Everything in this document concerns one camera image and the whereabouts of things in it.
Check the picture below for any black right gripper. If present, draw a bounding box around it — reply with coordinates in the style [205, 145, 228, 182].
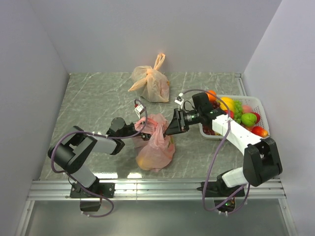
[164, 108, 202, 136]

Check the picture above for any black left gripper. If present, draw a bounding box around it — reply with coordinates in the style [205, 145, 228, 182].
[120, 117, 166, 141]

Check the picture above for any pink plastic bag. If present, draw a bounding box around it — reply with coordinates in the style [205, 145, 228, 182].
[132, 114, 175, 172]

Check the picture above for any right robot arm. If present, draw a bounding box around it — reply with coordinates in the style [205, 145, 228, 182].
[165, 89, 283, 196]

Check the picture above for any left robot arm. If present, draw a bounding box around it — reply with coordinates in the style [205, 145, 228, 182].
[48, 117, 151, 198]

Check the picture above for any orange fake orange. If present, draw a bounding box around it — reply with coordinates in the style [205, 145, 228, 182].
[206, 90, 217, 102]

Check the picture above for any tied beige plastic bag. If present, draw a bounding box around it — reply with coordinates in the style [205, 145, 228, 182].
[128, 53, 170, 103]

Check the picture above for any yellow fake banana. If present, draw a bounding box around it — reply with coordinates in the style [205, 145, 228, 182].
[220, 97, 235, 112]

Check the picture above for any pink fake peach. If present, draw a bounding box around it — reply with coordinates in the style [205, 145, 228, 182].
[242, 105, 253, 114]

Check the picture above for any green fake guava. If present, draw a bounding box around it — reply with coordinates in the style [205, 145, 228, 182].
[241, 113, 257, 127]

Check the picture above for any red yellow fake pear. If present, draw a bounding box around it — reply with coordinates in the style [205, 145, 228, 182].
[251, 126, 269, 138]

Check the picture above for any dark red grape bunch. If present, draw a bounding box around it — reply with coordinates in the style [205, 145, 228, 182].
[211, 101, 221, 109]

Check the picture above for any green grape bunch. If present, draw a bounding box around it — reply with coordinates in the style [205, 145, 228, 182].
[233, 100, 243, 124]

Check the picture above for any white plastic fruit basket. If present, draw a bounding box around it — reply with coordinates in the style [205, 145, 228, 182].
[198, 94, 270, 141]

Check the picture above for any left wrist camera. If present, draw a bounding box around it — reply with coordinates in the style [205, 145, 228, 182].
[134, 104, 145, 118]

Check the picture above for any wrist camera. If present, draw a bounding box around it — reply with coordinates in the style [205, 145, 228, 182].
[134, 104, 145, 118]
[174, 93, 185, 110]

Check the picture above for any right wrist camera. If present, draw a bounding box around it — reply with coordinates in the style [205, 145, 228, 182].
[174, 93, 185, 110]

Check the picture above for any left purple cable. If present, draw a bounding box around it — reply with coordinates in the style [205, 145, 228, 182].
[50, 98, 148, 218]

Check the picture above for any purple cable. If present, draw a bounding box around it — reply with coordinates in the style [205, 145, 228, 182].
[182, 88, 251, 215]
[50, 98, 148, 218]

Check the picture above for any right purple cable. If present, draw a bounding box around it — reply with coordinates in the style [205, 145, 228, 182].
[182, 88, 251, 215]

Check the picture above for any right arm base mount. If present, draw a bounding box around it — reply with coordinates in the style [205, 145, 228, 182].
[202, 180, 246, 214]

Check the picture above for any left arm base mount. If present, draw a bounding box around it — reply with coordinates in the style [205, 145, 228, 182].
[69, 182, 115, 213]

